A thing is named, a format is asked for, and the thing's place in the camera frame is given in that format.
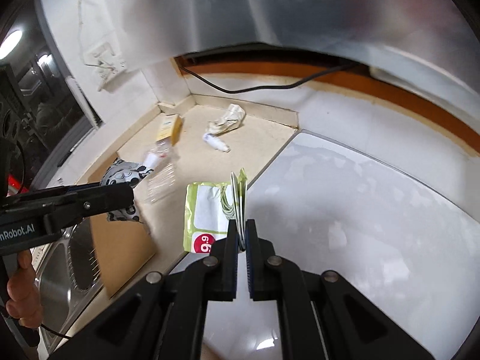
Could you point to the small white tube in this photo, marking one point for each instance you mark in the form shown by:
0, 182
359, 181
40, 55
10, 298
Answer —
215, 142

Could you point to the clear plastic bottle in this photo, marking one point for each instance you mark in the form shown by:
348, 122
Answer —
159, 168

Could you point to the white wall socket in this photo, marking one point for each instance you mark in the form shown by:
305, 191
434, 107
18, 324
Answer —
105, 63

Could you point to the steel sink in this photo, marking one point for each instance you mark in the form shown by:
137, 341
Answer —
63, 273

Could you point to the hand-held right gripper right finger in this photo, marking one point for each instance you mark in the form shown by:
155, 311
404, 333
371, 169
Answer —
252, 266

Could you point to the dark window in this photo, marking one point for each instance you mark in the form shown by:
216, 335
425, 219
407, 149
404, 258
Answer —
41, 93

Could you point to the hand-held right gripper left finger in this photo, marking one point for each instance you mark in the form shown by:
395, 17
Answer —
233, 266

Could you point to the green white packet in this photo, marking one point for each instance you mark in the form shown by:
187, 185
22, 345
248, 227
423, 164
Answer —
204, 213

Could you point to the brown cardboard sheet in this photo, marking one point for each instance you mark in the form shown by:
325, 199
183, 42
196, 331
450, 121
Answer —
123, 247

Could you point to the black white patterned packet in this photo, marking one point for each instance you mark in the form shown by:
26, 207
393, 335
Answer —
122, 174

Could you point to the small yellow box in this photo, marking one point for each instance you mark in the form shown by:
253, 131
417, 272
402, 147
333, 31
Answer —
170, 127

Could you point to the person's left hand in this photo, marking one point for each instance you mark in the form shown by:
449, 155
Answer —
24, 292

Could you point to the white glossy tray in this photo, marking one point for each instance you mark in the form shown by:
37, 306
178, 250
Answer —
356, 213

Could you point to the crumpled white paper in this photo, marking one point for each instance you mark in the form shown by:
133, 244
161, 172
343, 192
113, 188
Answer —
228, 118

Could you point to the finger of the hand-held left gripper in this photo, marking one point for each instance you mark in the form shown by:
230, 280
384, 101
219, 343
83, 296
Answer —
75, 198

